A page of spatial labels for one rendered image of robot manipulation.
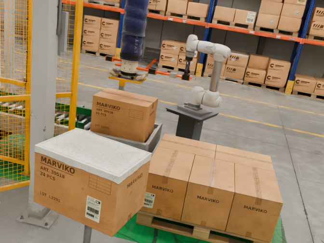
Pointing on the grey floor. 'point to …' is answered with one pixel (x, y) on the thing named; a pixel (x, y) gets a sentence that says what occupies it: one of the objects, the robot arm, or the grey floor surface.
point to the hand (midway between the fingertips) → (185, 76)
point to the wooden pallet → (145, 219)
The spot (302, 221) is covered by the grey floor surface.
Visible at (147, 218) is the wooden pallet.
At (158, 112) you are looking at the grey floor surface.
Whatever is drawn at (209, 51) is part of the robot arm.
